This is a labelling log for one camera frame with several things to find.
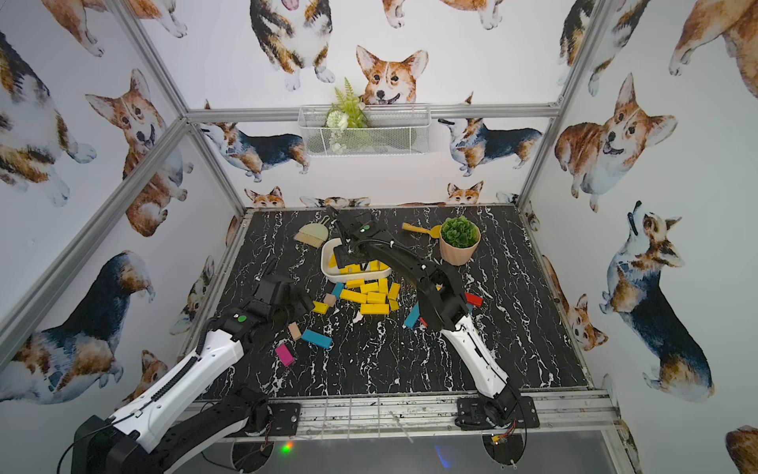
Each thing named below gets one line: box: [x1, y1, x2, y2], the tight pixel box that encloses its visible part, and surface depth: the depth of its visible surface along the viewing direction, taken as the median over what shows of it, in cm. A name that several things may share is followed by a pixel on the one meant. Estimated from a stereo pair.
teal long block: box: [301, 329, 333, 350], surface depth 88 cm
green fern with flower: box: [325, 77, 369, 133], surface depth 84 cm
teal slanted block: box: [403, 301, 421, 330], surface depth 92 cm
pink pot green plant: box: [439, 215, 481, 266], surface depth 100 cm
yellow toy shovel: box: [401, 222, 443, 239], surface depth 116 cm
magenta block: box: [275, 343, 296, 367], surface depth 85 cm
